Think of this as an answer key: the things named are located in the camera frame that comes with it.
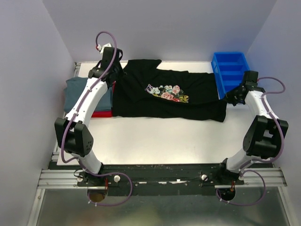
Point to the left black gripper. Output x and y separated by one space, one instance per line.
121 73

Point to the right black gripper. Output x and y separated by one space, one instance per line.
229 97

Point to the black floral print t-shirt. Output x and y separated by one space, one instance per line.
147 91

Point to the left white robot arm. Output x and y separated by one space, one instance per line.
72 133

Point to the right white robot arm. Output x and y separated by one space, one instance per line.
264 140

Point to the blue plastic bin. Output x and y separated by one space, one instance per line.
228 69

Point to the folded red t-shirt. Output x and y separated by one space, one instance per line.
104 107

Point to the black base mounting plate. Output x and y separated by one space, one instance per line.
124 176

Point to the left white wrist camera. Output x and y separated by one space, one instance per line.
100 48

